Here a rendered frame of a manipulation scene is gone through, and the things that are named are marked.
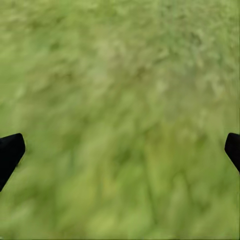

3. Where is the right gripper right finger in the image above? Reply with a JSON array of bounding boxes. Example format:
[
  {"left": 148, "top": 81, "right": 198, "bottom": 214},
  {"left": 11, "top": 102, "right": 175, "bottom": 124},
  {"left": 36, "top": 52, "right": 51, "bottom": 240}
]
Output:
[{"left": 224, "top": 133, "right": 240, "bottom": 172}]

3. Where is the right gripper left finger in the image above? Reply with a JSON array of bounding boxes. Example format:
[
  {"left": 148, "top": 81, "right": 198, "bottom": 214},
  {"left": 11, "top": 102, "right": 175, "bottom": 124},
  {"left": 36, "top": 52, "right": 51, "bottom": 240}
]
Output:
[{"left": 0, "top": 133, "right": 26, "bottom": 192}]

